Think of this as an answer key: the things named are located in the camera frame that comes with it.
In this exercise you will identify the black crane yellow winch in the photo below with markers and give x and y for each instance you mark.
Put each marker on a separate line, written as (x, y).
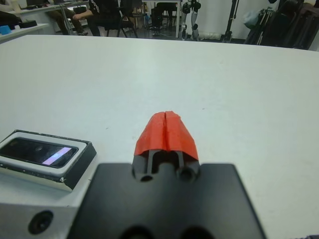
(233, 15)

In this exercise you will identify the light blue bag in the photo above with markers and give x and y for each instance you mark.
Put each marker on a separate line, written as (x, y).
(250, 20)

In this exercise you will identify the black camera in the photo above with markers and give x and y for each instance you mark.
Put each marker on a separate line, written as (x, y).
(30, 150)

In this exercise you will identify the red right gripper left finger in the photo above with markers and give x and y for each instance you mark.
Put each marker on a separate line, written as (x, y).
(150, 139)

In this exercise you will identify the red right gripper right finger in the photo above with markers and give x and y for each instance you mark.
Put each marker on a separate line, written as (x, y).
(180, 142)

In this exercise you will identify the flat black device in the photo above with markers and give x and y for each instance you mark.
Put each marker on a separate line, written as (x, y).
(28, 24)

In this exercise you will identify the folded black stands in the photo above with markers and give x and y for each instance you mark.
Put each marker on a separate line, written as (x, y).
(264, 27)

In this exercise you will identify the black office chair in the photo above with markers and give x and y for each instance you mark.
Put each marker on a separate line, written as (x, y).
(127, 22)

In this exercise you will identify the blue block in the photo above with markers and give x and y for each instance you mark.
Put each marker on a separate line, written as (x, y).
(5, 30)

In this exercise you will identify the seated person black sweater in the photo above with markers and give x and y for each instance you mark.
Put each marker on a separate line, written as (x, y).
(102, 12)

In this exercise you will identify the low white desk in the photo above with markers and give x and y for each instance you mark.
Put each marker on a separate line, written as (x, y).
(25, 32)

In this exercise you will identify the white camera box base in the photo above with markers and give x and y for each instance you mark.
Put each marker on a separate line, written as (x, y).
(77, 169)

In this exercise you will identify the silver humanoid robot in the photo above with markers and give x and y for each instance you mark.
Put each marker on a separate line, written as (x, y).
(195, 27)

